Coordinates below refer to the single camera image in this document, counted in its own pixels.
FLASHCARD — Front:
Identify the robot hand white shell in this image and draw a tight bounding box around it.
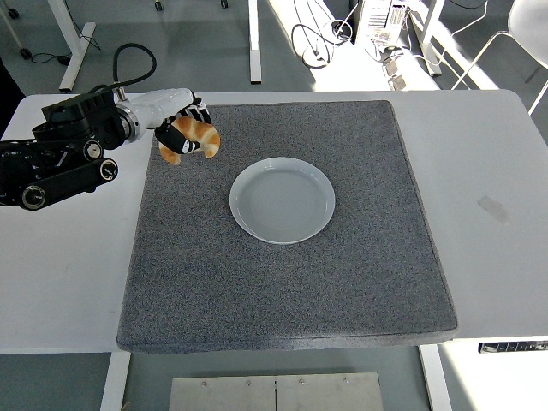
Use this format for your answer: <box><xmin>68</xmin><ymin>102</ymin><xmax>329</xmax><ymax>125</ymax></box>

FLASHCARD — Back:
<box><xmin>126</xmin><ymin>87</ymin><xmax>211</xmax><ymax>156</ymax></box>

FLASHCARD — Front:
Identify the golden croissant bread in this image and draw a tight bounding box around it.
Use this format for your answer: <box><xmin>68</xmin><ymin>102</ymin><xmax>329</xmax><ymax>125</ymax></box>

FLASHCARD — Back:
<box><xmin>158</xmin><ymin>116</ymin><xmax>222</xmax><ymax>165</ymax></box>

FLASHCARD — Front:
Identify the light grey round plate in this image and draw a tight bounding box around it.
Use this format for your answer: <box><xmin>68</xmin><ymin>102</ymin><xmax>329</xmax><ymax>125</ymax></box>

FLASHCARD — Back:
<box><xmin>229</xmin><ymin>157</ymin><xmax>337</xmax><ymax>246</ymax></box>

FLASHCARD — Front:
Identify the grey metal plate with screws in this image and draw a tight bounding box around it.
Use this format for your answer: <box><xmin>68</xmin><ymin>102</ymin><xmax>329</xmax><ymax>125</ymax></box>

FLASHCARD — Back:
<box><xmin>169</xmin><ymin>372</ymin><xmax>385</xmax><ymax>411</ymax></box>

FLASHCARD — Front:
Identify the white desk leg with foot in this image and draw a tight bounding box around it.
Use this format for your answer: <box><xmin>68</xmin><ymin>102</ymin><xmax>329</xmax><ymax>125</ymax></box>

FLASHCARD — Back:
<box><xmin>247</xmin><ymin>0</ymin><xmax>263</xmax><ymax>84</ymax></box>
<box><xmin>47</xmin><ymin>0</ymin><xmax>98</xmax><ymax>94</ymax></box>
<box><xmin>418</xmin><ymin>0</ymin><xmax>446</xmax><ymax>78</ymax></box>

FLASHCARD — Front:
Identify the grey speckled table mat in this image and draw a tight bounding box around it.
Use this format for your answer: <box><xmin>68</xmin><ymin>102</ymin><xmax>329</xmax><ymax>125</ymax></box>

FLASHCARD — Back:
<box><xmin>116</xmin><ymin>99</ymin><xmax>459</xmax><ymax>354</ymax></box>

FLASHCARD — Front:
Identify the computer tower case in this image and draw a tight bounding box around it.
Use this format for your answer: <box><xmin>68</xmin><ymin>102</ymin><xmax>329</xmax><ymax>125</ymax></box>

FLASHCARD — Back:
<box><xmin>354</xmin><ymin>0</ymin><xmax>413</xmax><ymax>49</ymax></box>

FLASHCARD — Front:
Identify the white power strip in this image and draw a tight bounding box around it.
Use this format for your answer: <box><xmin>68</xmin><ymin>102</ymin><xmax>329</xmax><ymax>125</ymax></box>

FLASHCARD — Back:
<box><xmin>378</xmin><ymin>45</ymin><xmax>408</xmax><ymax>92</ymax></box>

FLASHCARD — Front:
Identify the white table leg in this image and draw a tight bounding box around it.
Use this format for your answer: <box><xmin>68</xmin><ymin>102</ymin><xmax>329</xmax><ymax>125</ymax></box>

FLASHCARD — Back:
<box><xmin>418</xmin><ymin>343</ymin><xmax>454</xmax><ymax>411</ymax></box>
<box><xmin>99</xmin><ymin>351</ymin><xmax>132</xmax><ymax>411</ymax></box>

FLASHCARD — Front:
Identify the white chair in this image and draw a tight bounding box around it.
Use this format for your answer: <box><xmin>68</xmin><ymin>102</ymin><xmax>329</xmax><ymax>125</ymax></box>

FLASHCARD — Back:
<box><xmin>450</xmin><ymin>0</ymin><xmax>548</xmax><ymax>116</ymax></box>

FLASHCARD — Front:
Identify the table height control panel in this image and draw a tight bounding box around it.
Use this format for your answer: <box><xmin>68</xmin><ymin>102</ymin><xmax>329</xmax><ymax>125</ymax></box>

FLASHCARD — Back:
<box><xmin>478</xmin><ymin>340</ymin><xmax>548</xmax><ymax>354</ymax></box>

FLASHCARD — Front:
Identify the black power adapter with cable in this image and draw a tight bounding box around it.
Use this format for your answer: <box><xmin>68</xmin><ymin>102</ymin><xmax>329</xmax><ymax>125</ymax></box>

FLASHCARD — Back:
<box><xmin>30</xmin><ymin>51</ymin><xmax>73</xmax><ymax>67</ymax></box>

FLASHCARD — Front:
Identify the black looped floor cable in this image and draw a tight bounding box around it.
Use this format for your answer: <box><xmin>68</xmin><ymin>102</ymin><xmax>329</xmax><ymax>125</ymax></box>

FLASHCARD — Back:
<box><xmin>291</xmin><ymin>18</ymin><xmax>354</xmax><ymax>69</ymax></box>

